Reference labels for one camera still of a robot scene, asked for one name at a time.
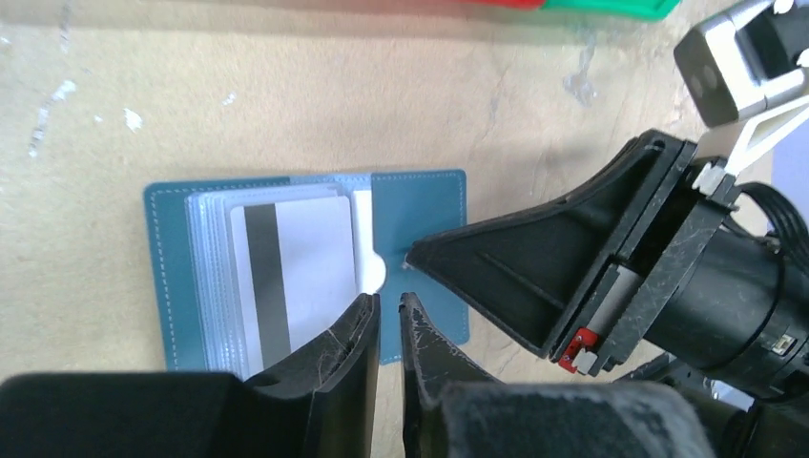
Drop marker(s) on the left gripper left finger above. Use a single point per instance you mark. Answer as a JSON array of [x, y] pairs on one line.
[[317, 402]]

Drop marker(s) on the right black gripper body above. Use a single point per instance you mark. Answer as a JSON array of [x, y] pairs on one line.
[[718, 279]]

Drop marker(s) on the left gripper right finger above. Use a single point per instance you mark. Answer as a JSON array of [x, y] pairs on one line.
[[454, 408]]

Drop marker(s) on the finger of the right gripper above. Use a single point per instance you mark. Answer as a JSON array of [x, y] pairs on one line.
[[531, 272]]

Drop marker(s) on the white card with black stripe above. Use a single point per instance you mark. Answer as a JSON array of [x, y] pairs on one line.
[[295, 271]]

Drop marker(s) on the blue card holder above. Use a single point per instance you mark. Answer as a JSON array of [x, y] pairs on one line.
[[407, 206]]

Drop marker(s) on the red plastic bin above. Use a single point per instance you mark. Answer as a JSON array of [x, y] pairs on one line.
[[511, 4]]

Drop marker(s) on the green plastic bin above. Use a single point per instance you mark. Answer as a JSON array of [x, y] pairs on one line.
[[647, 10]]

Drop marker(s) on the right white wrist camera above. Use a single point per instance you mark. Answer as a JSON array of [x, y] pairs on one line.
[[746, 69]]

